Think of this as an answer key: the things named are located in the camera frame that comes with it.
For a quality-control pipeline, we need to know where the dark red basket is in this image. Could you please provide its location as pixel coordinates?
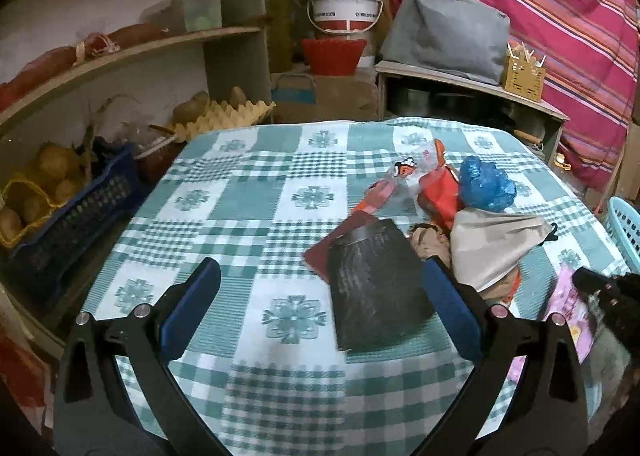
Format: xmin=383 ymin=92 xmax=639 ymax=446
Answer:
xmin=135 ymin=136 xmax=182 ymax=179

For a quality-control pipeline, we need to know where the clear plastic container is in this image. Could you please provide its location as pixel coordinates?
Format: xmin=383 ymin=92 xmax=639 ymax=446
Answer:
xmin=142 ymin=0 xmax=223 ymax=34

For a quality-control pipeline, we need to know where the red plastic basket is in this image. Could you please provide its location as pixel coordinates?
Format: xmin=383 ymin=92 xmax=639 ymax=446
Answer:
xmin=301 ymin=38 xmax=367 ymax=76

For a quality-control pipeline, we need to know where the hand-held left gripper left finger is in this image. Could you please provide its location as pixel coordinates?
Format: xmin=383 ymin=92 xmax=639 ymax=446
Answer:
xmin=54 ymin=257 xmax=236 ymax=456

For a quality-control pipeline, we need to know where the green checked tablecloth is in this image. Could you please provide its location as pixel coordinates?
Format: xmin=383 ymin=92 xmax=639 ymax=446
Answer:
xmin=82 ymin=117 xmax=631 ymax=456

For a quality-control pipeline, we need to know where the yellow net bag of potatoes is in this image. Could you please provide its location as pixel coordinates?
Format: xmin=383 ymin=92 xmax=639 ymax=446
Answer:
xmin=0 ymin=146 xmax=81 ymax=249

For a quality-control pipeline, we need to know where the cardboard box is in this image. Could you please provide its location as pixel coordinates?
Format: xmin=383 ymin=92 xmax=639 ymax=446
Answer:
xmin=270 ymin=68 xmax=380 ymax=124

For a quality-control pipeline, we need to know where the dark blue plastic crate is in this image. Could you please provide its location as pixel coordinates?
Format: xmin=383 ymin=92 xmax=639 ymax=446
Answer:
xmin=5 ymin=143 xmax=146 ymax=297

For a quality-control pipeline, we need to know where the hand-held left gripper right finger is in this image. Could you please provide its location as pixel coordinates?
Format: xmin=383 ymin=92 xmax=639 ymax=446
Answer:
xmin=421 ymin=256 xmax=591 ymax=456

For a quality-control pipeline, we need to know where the pink striped wrapper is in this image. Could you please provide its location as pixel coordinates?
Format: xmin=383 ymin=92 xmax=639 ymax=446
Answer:
xmin=352 ymin=179 xmax=398 ymax=217

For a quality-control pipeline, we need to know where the black foil wrapper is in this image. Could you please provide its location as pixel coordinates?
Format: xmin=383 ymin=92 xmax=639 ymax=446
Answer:
xmin=327 ymin=218 xmax=436 ymax=352

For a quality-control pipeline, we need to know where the pink striped blanket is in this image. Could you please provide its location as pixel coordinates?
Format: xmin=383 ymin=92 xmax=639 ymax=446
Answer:
xmin=372 ymin=0 xmax=640 ymax=191

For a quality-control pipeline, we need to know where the potato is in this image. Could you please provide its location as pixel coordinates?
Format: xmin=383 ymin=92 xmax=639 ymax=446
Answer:
xmin=172 ymin=92 xmax=211 ymax=123

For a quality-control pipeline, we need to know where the small wooden cabinet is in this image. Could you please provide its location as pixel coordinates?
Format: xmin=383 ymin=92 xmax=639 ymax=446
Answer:
xmin=375 ymin=60 xmax=571 ymax=167

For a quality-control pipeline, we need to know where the wooden shelf unit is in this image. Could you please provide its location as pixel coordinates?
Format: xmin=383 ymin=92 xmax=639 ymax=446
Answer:
xmin=0 ymin=0 xmax=273 ymax=347

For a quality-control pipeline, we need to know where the red mesh bag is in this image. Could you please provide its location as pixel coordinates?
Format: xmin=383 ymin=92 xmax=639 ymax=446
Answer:
xmin=75 ymin=23 xmax=168 ymax=59
xmin=0 ymin=46 xmax=81 ymax=106

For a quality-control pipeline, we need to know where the grey cushion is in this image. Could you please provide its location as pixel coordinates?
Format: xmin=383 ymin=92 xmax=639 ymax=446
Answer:
xmin=380 ymin=0 xmax=511 ymax=86

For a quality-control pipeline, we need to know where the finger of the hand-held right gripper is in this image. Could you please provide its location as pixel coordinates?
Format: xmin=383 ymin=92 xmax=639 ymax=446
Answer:
xmin=571 ymin=267 xmax=640 ymax=309

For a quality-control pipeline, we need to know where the red plastic wrapper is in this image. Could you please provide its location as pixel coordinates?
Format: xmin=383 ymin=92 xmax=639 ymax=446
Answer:
xmin=417 ymin=167 xmax=463 ymax=231

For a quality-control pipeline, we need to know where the white bucket with red label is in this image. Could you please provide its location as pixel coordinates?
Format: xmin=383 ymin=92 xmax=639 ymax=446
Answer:
xmin=306 ymin=0 xmax=383 ymax=34

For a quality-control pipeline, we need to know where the light blue plastic basket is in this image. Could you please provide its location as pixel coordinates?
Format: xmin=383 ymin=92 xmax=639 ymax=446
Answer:
xmin=602 ymin=197 xmax=640 ymax=274

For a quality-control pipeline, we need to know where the large yellow oil jug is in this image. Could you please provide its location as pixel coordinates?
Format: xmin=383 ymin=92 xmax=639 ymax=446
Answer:
xmin=265 ymin=0 xmax=311 ymax=71

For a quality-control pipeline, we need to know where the dark red packet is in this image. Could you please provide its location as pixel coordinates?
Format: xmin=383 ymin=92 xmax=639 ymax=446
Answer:
xmin=303 ymin=210 xmax=381 ymax=281

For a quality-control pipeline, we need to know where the beige paper bag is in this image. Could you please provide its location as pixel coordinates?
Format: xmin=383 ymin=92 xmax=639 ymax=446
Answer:
xmin=450 ymin=208 xmax=556 ymax=291

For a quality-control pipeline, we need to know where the blue plastic bag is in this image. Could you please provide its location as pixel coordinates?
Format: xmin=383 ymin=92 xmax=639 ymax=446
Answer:
xmin=458 ymin=156 xmax=517 ymax=211

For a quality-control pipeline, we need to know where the yellow egg carton tray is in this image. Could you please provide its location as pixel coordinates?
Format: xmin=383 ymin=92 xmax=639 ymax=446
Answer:
xmin=167 ymin=100 xmax=277 ymax=143

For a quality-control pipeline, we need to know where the brown paper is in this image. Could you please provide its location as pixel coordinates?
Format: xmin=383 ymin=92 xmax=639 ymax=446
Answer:
xmin=409 ymin=222 xmax=522 ymax=304

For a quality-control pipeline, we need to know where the yellow utensil holder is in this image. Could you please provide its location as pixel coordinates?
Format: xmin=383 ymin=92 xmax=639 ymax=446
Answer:
xmin=501 ymin=42 xmax=547 ymax=103

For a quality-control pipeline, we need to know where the pink printed packet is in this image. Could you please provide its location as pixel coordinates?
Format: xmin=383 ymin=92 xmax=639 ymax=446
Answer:
xmin=510 ymin=266 xmax=596 ymax=387

